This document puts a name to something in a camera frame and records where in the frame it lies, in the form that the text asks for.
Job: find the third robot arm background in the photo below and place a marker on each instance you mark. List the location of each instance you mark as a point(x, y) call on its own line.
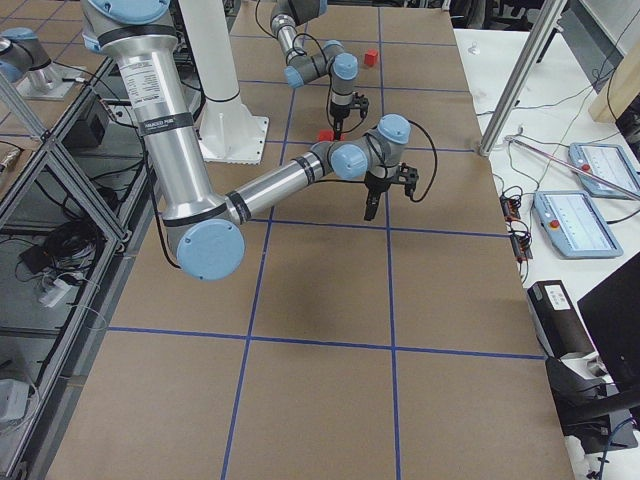
point(25, 62)

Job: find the teach pendant tablet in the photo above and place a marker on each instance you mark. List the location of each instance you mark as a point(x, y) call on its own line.
point(607, 161)
point(575, 226)

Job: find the black power adapter box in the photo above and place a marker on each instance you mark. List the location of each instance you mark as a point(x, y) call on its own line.
point(89, 128)

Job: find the far teach pendant tablet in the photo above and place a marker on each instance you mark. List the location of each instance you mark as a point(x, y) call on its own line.
point(607, 161)

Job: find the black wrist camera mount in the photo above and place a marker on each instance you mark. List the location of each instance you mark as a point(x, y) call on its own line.
point(360, 103)
point(407, 177)

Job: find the black computer monitor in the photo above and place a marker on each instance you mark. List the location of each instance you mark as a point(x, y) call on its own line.
point(610, 312)

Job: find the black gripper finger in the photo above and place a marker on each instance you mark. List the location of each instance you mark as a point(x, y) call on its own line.
point(337, 128)
point(371, 207)

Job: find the aluminium frame post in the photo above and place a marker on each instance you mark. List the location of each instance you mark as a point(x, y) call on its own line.
point(548, 19)

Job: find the black cardboard box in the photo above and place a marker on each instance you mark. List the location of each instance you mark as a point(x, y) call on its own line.
point(558, 326)

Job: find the small circuit board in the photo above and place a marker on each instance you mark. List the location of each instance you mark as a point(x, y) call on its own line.
point(510, 206)

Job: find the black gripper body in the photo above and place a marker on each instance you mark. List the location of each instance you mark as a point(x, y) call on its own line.
point(339, 112)
point(376, 186)

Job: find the near teach pendant tablet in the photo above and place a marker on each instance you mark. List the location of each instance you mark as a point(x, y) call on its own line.
point(575, 226)

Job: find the red wooden cube carried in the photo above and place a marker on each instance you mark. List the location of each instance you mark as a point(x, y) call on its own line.
point(325, 135)

